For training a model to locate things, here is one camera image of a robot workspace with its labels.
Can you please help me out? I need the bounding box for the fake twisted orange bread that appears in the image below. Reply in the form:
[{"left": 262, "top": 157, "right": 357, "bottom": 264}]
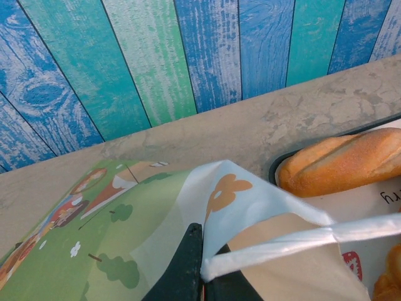
[{"left": 372, "top": 244, "right": 401, "bottom": 301}]

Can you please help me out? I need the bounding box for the white printed paper bag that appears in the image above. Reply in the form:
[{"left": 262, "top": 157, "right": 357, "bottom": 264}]
[{"left": 0, "top": 159, "right": 401, "bottom": 301}]

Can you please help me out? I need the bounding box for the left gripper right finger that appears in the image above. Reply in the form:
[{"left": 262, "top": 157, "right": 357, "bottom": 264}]
[{"left": 205, "top": 243, "right": 264, "bottom": 301}]

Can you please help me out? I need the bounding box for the white strawberry print tray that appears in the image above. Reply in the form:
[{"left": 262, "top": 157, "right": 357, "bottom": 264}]
[{"left": 268, "top": 114, "right": 401, "bottom": 301}]

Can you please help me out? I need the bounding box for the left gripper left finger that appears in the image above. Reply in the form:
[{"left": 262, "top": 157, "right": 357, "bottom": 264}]
[{"left": 146, "top": 223, "right": 205, "bottom": 301}]

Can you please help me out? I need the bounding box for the fake orange baguette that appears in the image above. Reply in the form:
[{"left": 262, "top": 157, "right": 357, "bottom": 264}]
[{"left": 277, "top": 127, "right": 401, "bottom": 198}]

